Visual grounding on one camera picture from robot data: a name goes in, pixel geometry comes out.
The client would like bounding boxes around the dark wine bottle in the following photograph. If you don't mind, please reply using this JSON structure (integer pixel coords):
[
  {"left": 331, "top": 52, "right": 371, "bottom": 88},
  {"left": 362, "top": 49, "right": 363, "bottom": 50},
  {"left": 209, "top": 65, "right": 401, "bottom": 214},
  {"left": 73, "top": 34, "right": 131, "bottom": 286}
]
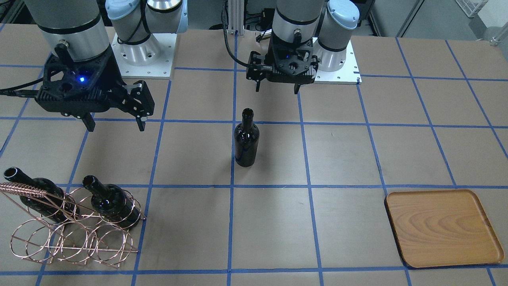
[
  {"left": 82, "top": 175, "right": 141, "bottom": 230},
  {"left": 4, "top": 167, "right": 81, "bottom": 224},
  {"left": 233, "top": 108, "right": 260, "bottom": 167}
]

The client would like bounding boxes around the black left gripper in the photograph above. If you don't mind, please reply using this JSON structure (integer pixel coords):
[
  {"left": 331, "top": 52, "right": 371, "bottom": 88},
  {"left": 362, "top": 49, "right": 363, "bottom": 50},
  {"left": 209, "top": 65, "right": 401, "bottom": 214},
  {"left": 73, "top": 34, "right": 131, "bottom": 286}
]
[{"left": 246, "top": 38, "right": 319, "bottom": 95}]

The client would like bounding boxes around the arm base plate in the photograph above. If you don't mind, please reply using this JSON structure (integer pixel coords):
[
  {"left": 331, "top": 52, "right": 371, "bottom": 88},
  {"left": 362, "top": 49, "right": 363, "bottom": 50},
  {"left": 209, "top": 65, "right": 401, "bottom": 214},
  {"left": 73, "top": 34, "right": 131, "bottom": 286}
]
[
  {"left": 112, "top": 34, "right": 178, "bottom": 79},
  {"left": 313, "top": 37, "right": 362, "bottom": 85}
]

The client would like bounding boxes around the copper wire bottle basket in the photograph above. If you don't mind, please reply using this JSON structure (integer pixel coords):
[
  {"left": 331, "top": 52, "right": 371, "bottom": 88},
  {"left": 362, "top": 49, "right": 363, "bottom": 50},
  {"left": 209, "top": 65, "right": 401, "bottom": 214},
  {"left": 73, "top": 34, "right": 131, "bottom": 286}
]
[{"left": 10, "top": 187, "right": 139, "bottom": 269}]

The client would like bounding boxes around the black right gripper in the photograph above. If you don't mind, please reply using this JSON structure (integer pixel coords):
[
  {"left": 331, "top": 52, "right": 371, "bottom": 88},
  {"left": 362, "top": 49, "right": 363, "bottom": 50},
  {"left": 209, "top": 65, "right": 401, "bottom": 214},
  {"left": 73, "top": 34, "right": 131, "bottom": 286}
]
[{"left": 36, "top": 51, "right": 155, "bottom": 132}]

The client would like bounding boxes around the wooden tray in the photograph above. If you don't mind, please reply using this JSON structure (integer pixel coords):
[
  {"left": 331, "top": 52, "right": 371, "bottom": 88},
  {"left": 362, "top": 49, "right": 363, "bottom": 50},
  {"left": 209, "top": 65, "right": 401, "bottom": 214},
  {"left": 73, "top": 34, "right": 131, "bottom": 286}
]
[{"left": 385, "top": 189, "right": 505, "bottom": 269}]

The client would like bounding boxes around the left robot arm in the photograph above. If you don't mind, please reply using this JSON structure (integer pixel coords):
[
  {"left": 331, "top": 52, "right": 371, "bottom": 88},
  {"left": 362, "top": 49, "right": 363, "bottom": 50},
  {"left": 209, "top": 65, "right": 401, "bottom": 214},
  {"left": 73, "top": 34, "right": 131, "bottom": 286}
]
[{"left": 246, "top": 0, "right": 362, "bottom": 94}]

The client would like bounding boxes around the aluminium frame post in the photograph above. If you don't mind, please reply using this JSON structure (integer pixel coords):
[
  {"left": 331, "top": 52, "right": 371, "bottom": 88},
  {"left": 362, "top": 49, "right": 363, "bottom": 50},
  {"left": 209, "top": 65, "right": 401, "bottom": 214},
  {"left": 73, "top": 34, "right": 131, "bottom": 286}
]
[{"left": 226, "top": 0, "right": 245, "bottom": 37}]

